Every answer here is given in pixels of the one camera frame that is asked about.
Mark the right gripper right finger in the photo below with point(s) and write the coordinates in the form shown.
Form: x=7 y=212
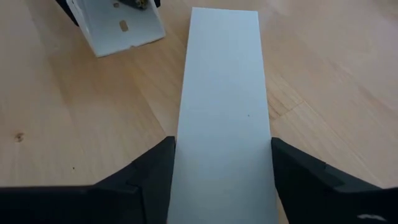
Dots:
x=326 y=199

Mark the white duct cover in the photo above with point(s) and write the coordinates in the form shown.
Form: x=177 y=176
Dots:
x=224 y=93

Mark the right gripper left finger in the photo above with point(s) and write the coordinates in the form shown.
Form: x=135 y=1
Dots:
x=93 y=205

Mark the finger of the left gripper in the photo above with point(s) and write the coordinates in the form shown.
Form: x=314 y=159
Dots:
x=149 y=3
x=67 y=12

